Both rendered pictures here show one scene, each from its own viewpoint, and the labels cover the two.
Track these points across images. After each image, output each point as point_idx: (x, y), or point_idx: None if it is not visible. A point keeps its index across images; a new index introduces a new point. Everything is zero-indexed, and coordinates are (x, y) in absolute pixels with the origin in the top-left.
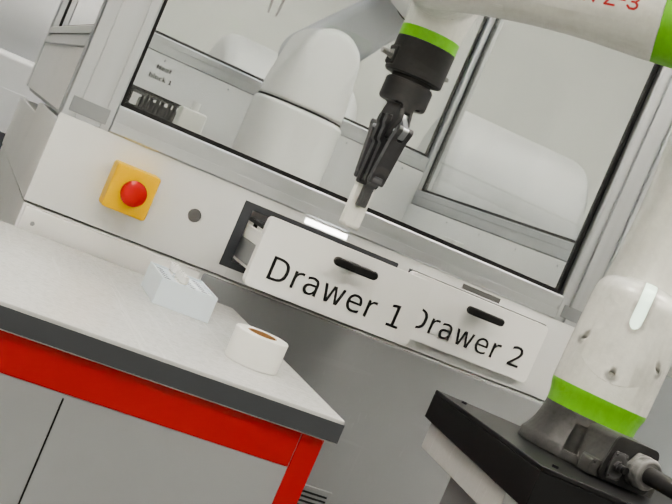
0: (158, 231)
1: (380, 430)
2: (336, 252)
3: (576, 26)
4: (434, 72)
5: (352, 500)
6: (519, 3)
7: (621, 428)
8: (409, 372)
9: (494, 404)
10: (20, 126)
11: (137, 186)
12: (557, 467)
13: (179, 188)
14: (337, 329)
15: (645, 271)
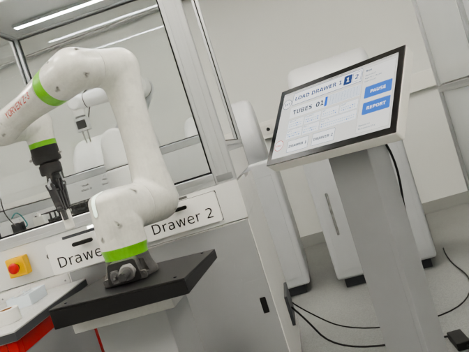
0: (42, 270)
1: None
2: (77, 239)
3: (30, 116)
4: (45, 156)
5: (193, 313)
6: (13, 123)
7: (123, 256)
8: (174, 250)
9: (220, 236)
10: None
11: (11, 265)
12: (65, 303)
13: (37, 251)
14: None
15: (133, 174)
